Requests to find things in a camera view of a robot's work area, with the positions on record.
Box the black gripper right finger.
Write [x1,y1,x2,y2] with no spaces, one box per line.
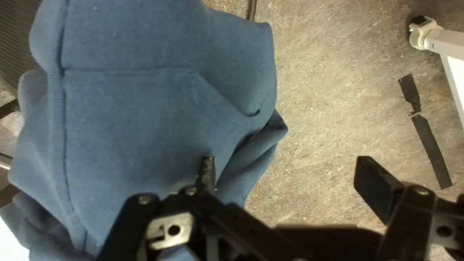
[352,156,407,227]

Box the blue hoodie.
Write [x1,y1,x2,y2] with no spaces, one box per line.
[0,0,290,261]

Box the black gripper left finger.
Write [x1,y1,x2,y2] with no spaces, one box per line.
[195,154,217,195]

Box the thin dark floor cable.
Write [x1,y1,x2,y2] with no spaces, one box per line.
[245,0,258,24]

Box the long black floor tape strip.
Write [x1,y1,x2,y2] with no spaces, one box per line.
[410,114,455,192]

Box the short black floor tape strip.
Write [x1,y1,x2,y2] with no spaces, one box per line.
[397,73,423,115]

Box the white table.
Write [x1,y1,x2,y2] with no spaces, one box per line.
[406,15,464,128]

